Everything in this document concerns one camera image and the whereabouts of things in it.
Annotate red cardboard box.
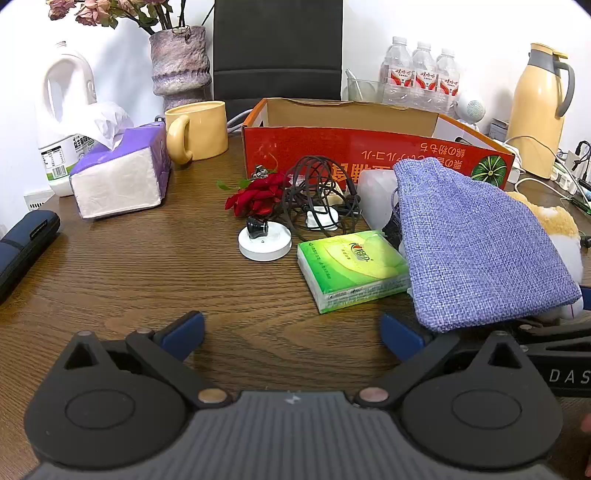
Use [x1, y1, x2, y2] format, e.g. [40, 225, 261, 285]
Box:
[241, 97, 516, 193]

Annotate yellow thermos jug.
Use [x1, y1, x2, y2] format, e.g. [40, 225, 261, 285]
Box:
[505, 43, 576, 181]

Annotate yellow mug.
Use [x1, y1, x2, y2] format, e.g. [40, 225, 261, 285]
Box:
[165, 100, 230, 166]

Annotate dried pink flowers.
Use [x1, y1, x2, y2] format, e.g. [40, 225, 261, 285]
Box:
[46, 0, 215, 36]

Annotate yellow white plush toy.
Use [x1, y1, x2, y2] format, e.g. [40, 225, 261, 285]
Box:
[505, 190, 586, 324]

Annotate white round base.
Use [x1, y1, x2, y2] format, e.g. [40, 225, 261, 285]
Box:
[238, 220, 294, 263]

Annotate white cable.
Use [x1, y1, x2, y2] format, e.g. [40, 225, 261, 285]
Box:
[503, 134, 562, 193]

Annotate white plastic jug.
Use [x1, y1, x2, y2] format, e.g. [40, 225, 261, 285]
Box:
[34, 41, 100, 198]

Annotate purple tissue pack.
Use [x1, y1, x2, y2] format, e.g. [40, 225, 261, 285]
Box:
[69, 102, 172, 220]

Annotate translucent plastic box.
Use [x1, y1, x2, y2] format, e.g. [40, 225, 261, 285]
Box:
[358, 168, 400, 232]

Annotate white plug adapter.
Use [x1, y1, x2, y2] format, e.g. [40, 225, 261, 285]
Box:
[305, 205, 341, 232]

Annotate black paper bag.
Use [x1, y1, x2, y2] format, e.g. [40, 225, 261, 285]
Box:
[212, 0, 345, 114]

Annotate white robot speaker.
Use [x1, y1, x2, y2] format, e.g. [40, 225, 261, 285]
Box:
[455, 97, 486, 133]

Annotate navy zip pouch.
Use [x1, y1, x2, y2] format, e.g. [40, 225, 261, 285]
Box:
[0, 210, 62, 304]

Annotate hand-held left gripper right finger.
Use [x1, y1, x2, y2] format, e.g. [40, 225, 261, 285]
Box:
[355, 312, 544, 409]

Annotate white power strip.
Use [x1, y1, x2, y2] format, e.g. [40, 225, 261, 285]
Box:
[551, 157, 591, 195]

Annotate green tissue packet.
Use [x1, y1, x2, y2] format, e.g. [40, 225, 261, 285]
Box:
[297, 229, 411, 315]

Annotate purple burlap pouch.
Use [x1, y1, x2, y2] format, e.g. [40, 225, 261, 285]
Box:
[392, 157, 583, 334]

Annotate small black knob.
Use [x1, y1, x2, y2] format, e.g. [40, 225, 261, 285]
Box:
[246, 216, 271, 239]

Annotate red artificial rose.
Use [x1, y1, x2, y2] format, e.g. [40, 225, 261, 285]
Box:
[217, 171, 290, 219]

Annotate black cable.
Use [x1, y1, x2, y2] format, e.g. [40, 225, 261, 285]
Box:
[281, 156, 363, 234]

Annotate clear water bottle red label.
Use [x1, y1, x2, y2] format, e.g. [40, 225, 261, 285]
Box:
[381, 37, 414, 110]
[411, 41, 437, 110]
[434, 48, 462, 114]

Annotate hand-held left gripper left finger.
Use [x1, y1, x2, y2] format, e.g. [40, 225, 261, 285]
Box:
[50, 311, 232, 409]

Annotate grey purple vase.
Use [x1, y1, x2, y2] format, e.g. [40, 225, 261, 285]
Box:
[148, 25, 213, 112]

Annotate glass cup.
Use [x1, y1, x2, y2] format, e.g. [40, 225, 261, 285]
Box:
[346, 76, 384, 103]

